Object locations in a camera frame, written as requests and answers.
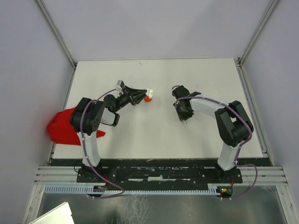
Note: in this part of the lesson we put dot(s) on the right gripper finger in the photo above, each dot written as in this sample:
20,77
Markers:
181,112
195,93

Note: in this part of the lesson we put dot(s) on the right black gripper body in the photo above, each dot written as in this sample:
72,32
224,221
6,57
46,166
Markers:
190,112

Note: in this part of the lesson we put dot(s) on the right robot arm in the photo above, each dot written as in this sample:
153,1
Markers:
234,125

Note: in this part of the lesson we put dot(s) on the white slotted cable duct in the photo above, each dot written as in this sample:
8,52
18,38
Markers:
91,189

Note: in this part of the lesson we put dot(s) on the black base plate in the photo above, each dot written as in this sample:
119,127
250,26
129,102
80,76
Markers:
160,174

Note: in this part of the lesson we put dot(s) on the white earbud charging case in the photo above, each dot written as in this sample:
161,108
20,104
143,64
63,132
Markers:
149,93

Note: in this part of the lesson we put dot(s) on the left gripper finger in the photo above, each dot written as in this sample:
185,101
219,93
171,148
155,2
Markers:
138,98
135,91

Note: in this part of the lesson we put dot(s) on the orange earbud charging case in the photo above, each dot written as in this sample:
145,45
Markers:
147,99

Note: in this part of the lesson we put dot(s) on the circuit board with leds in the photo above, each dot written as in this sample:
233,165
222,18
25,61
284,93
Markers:
225,192

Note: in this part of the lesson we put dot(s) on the right aluminium corner post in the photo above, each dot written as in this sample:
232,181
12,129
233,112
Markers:
266,17

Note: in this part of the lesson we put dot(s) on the left aluminium corner post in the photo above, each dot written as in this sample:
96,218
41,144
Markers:
55,31

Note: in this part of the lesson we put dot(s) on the red cloth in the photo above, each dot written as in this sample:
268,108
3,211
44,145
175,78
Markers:
60,130

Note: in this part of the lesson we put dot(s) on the aluminium frame rail front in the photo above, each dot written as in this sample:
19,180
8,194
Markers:
267,176

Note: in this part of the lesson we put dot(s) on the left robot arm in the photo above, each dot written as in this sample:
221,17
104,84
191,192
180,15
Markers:
89,114

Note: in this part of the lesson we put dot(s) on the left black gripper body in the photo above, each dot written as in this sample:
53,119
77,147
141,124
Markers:
126,98

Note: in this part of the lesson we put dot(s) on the white box corner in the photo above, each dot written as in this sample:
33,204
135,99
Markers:
59,215

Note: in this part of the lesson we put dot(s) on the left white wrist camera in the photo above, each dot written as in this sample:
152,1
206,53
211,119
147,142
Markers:
119,85

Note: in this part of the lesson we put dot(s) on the aluminium corner post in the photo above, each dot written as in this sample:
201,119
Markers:
55,31
266,17

